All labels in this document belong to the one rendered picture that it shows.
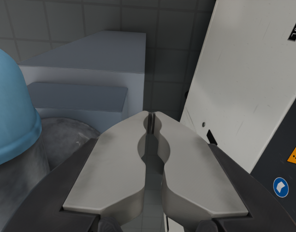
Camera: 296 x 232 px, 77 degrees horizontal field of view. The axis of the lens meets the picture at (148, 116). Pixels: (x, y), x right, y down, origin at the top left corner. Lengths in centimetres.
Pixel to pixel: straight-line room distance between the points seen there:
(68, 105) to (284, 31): 50
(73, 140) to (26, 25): 110
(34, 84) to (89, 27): 82
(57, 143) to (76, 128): 3
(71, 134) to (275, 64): 48
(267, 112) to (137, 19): 84
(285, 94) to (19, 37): 128
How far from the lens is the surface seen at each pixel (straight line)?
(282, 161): 48
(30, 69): 41
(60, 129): 28
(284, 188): 48
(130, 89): 36
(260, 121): 55
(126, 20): 114
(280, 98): 51
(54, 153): 26
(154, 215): 210
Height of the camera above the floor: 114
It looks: 61 degrees down
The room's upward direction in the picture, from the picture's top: 179 degrees clockwise
